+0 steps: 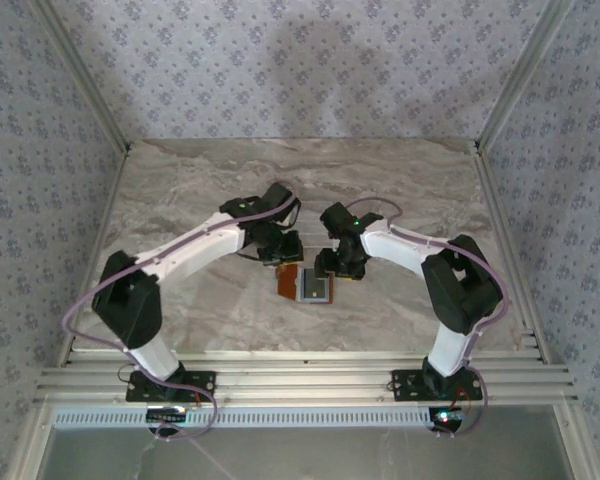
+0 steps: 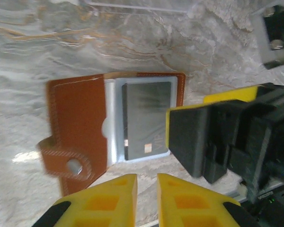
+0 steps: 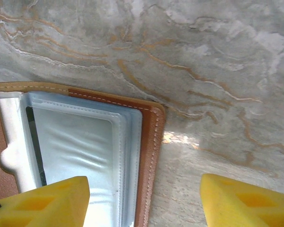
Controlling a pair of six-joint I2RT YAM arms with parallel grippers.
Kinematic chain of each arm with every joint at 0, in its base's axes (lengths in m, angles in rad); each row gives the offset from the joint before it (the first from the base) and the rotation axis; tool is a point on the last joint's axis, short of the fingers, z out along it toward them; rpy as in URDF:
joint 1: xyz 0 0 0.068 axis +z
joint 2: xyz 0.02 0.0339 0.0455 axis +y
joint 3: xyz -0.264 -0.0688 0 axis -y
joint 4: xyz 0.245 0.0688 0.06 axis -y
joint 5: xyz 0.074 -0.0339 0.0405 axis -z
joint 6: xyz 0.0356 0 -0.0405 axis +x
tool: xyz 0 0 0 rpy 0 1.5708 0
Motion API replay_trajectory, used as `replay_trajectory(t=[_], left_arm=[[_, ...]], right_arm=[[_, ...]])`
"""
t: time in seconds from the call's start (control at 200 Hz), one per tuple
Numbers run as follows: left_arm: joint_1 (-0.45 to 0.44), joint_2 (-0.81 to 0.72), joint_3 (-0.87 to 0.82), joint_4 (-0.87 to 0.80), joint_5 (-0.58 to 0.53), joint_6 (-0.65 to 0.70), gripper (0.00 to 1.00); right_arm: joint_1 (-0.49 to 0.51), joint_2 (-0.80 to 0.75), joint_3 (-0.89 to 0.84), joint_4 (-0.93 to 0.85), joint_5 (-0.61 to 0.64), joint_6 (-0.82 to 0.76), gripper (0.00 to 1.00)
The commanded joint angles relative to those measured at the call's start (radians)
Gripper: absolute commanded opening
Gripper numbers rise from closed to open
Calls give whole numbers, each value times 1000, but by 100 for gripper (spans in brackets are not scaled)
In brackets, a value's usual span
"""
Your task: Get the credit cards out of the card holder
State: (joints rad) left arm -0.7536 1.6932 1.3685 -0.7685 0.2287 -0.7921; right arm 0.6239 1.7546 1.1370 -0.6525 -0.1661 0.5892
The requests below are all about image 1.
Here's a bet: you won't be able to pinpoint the grey credit card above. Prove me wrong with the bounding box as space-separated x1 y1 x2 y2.
299 268 333 303

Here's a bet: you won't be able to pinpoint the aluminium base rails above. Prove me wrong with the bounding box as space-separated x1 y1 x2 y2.
33 348 580 407

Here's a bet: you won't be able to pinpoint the small circuit board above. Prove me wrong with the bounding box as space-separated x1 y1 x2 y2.
145 407 189 424
431 408 469 426

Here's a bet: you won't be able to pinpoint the grey metal panel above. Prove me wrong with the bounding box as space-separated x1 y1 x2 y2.
34 427 576 480

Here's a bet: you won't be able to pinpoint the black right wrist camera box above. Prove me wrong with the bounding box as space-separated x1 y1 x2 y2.
313 248 339 279

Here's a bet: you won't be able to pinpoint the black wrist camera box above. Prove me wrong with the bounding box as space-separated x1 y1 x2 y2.
262 230 305 266
313 248 339 279

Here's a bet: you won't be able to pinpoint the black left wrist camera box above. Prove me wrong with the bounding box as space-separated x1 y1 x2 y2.
262 230 305 266

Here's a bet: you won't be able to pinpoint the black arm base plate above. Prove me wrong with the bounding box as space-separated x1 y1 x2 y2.
125 370 218 403
390 369 484 403

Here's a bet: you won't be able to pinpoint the grey slotted cable duct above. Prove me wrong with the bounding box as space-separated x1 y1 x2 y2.
52 405 476 430

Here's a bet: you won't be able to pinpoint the thin red wire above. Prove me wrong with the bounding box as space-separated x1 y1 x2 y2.
452 387 474 414

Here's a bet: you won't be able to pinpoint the aluminium side rail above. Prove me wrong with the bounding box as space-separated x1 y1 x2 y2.
472 141 554 366
54 144 131 369

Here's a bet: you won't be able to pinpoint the aluminium corner post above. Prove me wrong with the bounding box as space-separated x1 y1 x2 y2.
476 0 576 151
32 0 133 153

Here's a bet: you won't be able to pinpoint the thin black wire loop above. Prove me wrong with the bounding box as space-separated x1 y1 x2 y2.
117 363 144 389

